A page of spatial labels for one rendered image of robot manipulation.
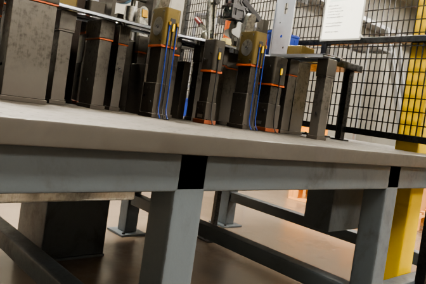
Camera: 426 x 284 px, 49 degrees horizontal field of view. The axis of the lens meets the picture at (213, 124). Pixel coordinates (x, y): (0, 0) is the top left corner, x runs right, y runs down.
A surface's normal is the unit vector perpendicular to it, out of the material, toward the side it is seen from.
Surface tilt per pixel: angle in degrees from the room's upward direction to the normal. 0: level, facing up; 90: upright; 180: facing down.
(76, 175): 90
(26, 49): 90
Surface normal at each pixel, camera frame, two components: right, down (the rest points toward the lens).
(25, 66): 0.60, 0.11
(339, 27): -0.79, -0.10
